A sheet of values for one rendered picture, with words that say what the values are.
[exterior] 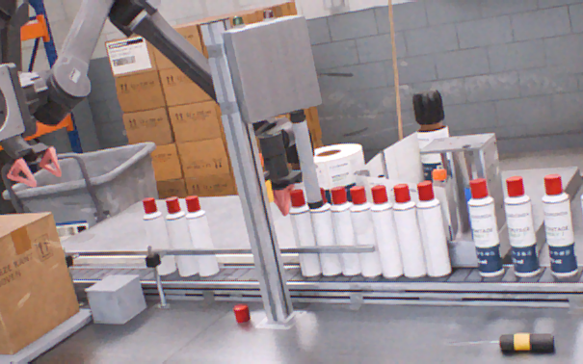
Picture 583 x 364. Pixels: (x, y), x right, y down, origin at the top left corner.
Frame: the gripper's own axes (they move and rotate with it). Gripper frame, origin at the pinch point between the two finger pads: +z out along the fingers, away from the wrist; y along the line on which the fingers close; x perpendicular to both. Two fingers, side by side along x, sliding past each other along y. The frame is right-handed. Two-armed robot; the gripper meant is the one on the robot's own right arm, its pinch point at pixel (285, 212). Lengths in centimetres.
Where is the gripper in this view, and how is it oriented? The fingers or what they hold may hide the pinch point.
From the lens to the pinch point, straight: 203.3
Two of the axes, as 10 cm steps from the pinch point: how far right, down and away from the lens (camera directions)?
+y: -8.7, 0.4, 5.0
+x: -4.6, 3.1, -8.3
